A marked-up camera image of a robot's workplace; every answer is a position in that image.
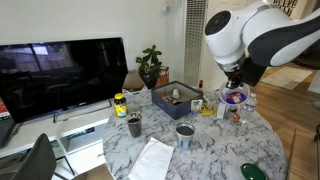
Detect round white wall thermostat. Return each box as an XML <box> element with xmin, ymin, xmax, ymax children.
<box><xmin>161</xmin><ymin>3</ymin><xmax>172</xmax><ymax>15</ymax></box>

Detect small red snack packet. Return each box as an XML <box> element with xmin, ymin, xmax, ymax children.
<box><xmin>230</xmin><ymin>112</ymin><xmax>242</xmax><ymax>123</ymax></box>

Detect clear plastic jar blue base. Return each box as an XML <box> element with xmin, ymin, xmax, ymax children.
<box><xmin>218</xmin><ymin>81</ymin><xmax>251</xmax><ymax>106</ymax></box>

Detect white television stand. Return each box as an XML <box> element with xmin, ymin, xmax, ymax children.
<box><xmin>0</xmin><ymin>99</ymin><xmax>125</xmax><ymax>178</ymax></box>

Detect black flat screen television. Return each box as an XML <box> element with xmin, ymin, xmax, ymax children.
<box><xmin>0</xmin><ymin>36</ymin><xmax>129</xmax><ymax>124</ymax></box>

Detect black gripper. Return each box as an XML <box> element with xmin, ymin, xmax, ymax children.
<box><xmin>226</xmin><ymin>68</ymin><xmax>246</xmax><ymax>89</ymax></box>

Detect dark plant pot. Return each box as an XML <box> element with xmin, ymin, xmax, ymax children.
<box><xmin>139</xmin><ymin>72</ymin><xmax>159</xmax><ymax>90</ymax></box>

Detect green leafy house plant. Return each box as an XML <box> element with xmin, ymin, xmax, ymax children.
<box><xmin>135</xmin><ymin>44</ymin><xmax>163</xmax><ymax>78</ymax></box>

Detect small white cup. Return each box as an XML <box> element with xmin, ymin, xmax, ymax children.
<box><xmin>171</xmin><ymin>88</ymin><xmax>181</xmax><ymax>100</ymax></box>

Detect orange game box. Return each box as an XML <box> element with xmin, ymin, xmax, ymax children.
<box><xmin>155</xmin><ymin>65</ymin><xmax>170</xmax><ymax>88</ymax></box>

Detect black office chair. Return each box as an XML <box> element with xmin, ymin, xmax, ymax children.
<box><xmin>0</xmin><ymin>133</ymin><xmax>69</xmax><ymax>180</ymax></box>

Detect dark wall picture frames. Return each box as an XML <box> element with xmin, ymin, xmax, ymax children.
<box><xmin>273</xmin><ymin>0</ymin><xmax>299</xmax><ymax>9</ymax></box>

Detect red-capped hot sauce bottle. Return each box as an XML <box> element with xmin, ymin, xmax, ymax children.
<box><xmin>198</xmin><ymin>79</ymin><xmax>205</xmax><ymax>96</ymax></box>

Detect green round jar lid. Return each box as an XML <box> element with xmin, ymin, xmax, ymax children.
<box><xmin>240</xmin><ymin>162</ymin><xmax>268</xmax><ymax>180</ymax></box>

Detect white wall heater grille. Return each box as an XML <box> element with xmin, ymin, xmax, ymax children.
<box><xmin>183</xmin><ymin>0</ymin><xmax>209</xmax><ymax>88</ymax></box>

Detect dark grey flat device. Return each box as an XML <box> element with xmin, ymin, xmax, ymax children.
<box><xmin>0</xmin><ymin>98</ymin><xmax>17</xmax><ymax>149</ymax></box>

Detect red ketchup packet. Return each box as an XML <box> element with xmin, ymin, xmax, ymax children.
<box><xmin>227</xmin><ymin>92</ymin><xmax>247</xmax><ymax>104</ymax></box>

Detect yellow-lidded vitamin bottle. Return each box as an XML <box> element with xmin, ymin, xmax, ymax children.
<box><xmin>113</xmin><ymin>92</ymin><xmax>129</xmax><ymax>118</ymax></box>

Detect open brown cardboard box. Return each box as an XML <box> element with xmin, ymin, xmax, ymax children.
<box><xmin>121</xmin><ymin>72</ymin><xmax>148</xmax><ymax>94</ymax></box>

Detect brown snack packets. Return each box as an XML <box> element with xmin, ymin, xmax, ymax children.
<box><xmin>162</xmin><ymin>95</ymin><xmax>183</xmax><ymax>105</ymax></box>

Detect silver blue tin can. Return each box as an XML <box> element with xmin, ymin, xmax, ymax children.
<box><xmin>174</xmin><ymin>121</ymin><xmax>197</xmax><ymax>150</ymax></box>

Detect clear cup with dark liquid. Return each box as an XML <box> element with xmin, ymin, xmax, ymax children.
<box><xmin>126</xmin><ymin>112</ymin><xmax>143</xmax><ymax>138</ymax></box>

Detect navy blue open box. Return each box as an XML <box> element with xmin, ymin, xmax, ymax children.
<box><xmin>150</xmin><ymin>80</ymin><xmax>203</xmax><ymax>120</ymax></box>

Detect white bottle blue cap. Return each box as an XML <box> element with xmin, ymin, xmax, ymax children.
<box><xmin>216</xmin><ymin>99</ymin><xmax>228</xmax><ymax>120</ymax></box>

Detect small green white pouch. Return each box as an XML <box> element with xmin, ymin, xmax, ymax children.
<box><xmin>190</xmin><ymin>98</ymin><xmax>204</xmax><ymax>116</ymax></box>

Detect beige floor rug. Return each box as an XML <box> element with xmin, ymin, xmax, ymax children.
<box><xmin>259</xmin><ymin>66</ymin><xmax>314</xmax><ymax>91</ymax></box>

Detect clear plastic water bottle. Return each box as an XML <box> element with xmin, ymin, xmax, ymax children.
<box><xmin>240</xmin><ymin>92</ymin><xmax>258</xmax><ymax>124</ymax></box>

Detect white paper napkin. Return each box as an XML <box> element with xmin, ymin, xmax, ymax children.
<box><xmin>127</xmin><ymin>136</ymin><xmax>175</xmax><ymax>180</ymax></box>

